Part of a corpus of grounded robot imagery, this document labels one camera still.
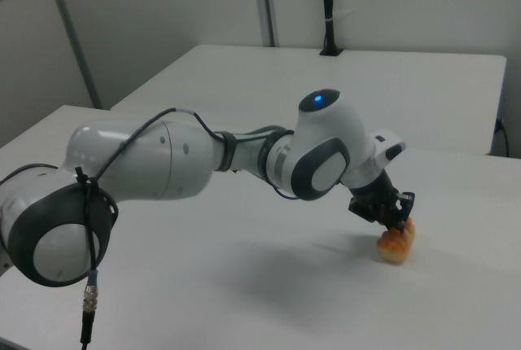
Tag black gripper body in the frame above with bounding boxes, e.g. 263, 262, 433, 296
348, 170, 417, 228

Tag orange glazed bread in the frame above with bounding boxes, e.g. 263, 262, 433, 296
375, 217, 418, 264

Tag white adjacent table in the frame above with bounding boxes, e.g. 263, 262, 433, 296
109, 43, 508, 157

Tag black cable at table edge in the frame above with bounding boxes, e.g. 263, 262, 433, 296
493, 116, 511, 156

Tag black camera pole with base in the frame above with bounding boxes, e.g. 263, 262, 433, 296
318, 0, 353, 58

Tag black arm cable with connector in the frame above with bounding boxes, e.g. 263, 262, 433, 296
74, 107, 303, 346

